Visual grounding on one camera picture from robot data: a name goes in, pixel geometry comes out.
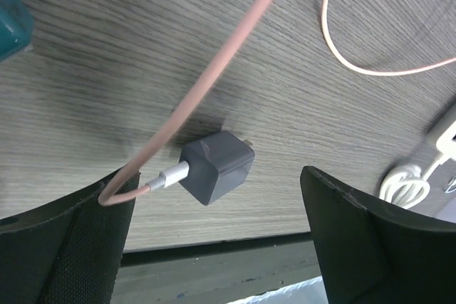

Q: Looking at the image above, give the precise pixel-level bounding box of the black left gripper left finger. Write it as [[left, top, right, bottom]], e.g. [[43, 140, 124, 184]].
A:
[[1, 174, 135, 303]]

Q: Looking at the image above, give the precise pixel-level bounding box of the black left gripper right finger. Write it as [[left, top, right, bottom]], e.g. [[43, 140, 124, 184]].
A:
[[300, 166, 455, 303]]

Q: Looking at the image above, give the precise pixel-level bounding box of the thin pink charging cable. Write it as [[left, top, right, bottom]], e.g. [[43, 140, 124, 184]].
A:
[[98, 0, 456, 207]]

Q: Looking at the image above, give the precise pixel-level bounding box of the dark grey charger plug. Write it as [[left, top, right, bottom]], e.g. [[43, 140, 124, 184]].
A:
[[180, 131, 255, 206]]

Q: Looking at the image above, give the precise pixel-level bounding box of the teal charger plug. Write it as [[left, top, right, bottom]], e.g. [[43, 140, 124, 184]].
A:
[[1, 0, 34, 61]]

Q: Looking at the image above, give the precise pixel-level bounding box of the white power strip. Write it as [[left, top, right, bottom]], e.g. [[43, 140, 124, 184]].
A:
[[425, 105, 456, 164]]

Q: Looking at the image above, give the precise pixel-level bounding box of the white power strip cord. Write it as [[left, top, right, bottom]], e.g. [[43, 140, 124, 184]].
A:
[[378, 154, 450, 210]]

